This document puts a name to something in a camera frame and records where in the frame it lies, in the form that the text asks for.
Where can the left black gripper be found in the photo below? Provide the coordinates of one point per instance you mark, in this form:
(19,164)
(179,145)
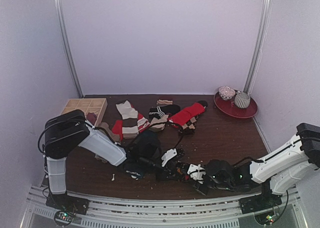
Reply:
(165,175)

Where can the beige brown striped sock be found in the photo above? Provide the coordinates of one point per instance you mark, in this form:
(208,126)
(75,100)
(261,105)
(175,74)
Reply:
(129,119)

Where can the red round tray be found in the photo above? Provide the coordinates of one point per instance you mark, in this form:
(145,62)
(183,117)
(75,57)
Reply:
(229,108)

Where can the tan brown sock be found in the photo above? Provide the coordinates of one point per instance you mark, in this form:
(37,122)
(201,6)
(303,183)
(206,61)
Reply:
(115,137)

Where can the left aluminium corner post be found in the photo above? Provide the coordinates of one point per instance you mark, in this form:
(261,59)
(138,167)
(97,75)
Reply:
(67,48)

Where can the black white striped sock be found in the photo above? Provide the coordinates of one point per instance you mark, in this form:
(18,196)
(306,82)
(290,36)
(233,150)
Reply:
(160,111)

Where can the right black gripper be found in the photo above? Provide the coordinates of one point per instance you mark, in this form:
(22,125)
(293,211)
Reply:
(219,174)

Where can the argyle brown sock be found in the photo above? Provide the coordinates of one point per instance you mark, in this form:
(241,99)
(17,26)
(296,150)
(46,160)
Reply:
(189,127)

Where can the wooden compartment box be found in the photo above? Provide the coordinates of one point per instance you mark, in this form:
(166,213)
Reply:
(97,106)

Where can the red white brown striped sock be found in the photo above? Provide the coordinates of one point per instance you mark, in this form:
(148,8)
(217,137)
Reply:
(142,124)

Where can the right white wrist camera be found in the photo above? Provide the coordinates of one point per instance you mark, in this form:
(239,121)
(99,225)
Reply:
(196,172)

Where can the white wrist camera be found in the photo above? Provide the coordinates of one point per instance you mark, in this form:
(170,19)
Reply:
(196,172)
(167,156)

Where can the argyle black red orange sock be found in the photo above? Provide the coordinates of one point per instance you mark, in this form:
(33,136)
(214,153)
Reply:
(181,172)

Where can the aluminium corner post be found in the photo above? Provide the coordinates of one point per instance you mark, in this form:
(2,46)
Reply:
(257,52)
(67,48)

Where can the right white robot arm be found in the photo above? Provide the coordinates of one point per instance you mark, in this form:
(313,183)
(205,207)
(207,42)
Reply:
(278,170)

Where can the white patterned bowl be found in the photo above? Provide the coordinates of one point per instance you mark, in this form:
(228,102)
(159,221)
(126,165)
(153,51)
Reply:
(226,92)

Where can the dark teal sock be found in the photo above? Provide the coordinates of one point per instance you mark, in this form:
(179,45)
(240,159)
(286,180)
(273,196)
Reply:
(143,151)

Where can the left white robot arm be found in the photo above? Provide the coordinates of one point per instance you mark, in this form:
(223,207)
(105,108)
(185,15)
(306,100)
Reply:
(64,133)

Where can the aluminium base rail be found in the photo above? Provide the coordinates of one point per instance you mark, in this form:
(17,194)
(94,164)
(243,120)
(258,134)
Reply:
(119,212)

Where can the striped grey cup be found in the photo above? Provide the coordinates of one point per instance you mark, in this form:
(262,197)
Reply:
(242,100)

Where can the maroon sock in box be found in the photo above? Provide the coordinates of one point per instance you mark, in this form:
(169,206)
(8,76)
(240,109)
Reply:
(91,117)

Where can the right aluminium corner post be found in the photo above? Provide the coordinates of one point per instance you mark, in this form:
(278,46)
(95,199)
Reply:
(257,52)

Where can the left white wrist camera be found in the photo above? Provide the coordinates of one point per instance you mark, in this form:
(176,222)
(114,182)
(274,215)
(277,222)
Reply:
(167,156)

